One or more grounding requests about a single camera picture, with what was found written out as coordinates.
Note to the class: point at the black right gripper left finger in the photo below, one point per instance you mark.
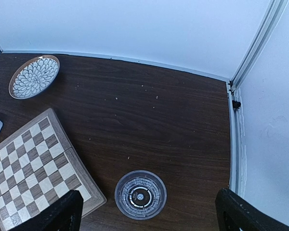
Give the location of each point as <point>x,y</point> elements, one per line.
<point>63,215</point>

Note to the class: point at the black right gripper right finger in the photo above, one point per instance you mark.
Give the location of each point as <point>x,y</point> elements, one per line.
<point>236,214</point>

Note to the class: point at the wooden chess board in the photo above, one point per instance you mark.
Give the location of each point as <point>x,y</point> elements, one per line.
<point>38,165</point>

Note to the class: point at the clear drinking glass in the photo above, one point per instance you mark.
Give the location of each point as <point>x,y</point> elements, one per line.
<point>140,195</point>

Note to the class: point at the floral patterned ceramic plate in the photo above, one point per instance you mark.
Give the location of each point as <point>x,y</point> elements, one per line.
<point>34,77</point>

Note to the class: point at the aluminium corner post right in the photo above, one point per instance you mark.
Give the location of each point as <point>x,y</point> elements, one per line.
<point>268,24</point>

